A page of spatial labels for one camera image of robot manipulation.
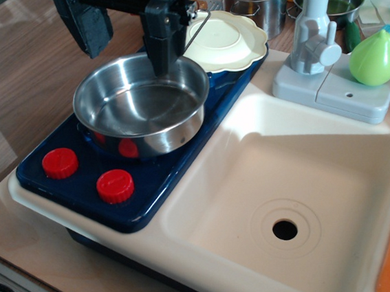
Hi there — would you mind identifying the cream toy sink unit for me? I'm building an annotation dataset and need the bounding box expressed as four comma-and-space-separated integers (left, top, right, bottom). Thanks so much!
8, 51, 390, 292

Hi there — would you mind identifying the green plastic pear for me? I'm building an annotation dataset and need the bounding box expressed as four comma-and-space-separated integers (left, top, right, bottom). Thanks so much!
349, 29, 390, 87

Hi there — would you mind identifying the dark green toy vegetable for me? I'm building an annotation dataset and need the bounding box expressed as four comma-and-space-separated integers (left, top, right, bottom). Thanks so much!
344, 22, 361, 53

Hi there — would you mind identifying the grey toy faucet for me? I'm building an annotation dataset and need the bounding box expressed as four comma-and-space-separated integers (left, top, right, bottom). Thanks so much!
272, 0, 390, 124

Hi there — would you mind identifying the dark blue toy stove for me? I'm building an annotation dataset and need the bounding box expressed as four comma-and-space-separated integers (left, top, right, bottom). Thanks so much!
16, 58, 263, 234

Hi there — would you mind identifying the red stove knob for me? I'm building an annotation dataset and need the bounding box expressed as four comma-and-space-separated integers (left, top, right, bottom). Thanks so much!
42, 148, 79, 180
96, 169, 135, 205

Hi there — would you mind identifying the shiny steel pan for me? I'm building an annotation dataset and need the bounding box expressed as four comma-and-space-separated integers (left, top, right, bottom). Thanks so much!
72, 52, 210, 159

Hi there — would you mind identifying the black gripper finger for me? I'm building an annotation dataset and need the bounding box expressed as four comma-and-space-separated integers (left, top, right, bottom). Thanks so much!
140, 0, 188, 76
52, 0, 113, 58

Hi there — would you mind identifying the small steel pot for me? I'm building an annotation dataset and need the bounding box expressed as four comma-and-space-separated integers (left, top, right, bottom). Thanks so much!
286, 0, 365, 30

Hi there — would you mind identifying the red stove knob right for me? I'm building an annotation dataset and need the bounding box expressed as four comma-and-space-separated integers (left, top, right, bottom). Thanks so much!
96, 169, 135, 205

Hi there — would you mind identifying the red stove knob left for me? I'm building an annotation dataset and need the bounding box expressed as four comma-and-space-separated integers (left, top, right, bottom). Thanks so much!
42, 148, 79, 180

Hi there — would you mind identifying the cream scalloped plastic plate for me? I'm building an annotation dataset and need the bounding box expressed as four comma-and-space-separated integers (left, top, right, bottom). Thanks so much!
184, 10, 268, 74

